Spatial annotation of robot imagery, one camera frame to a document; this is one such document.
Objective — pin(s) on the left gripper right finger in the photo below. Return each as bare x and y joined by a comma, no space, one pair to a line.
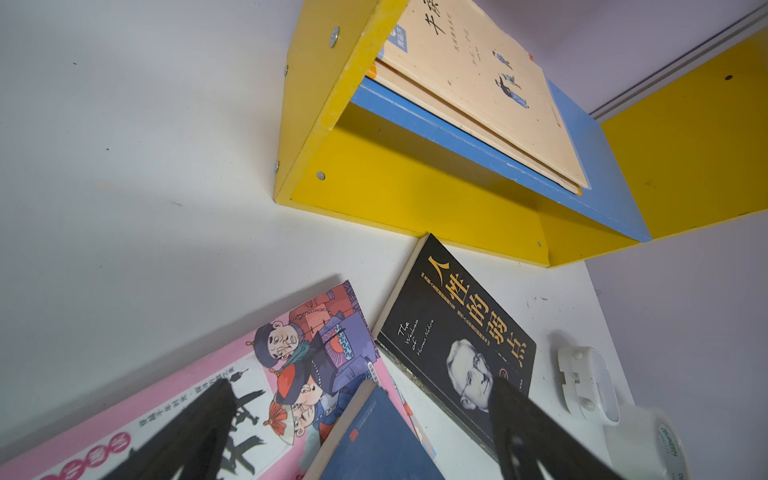
529,444

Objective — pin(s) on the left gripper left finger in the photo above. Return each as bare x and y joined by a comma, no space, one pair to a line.
191,445

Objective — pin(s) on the pink children's book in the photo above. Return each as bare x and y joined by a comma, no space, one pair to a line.
291,378

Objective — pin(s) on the dark blue bottom book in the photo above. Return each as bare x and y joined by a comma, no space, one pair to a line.
372,441

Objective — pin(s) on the cream book red edge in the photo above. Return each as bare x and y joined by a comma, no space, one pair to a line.
468,138

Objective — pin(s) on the cream book blue edge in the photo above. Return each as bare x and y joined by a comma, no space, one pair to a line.
450,58

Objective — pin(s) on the white tape roll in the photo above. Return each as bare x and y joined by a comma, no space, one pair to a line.
645,445

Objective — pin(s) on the black book gold lettering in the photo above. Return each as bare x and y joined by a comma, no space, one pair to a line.
452,338

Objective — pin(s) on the yellow shelf pink blue boards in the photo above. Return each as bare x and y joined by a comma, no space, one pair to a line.
691,155

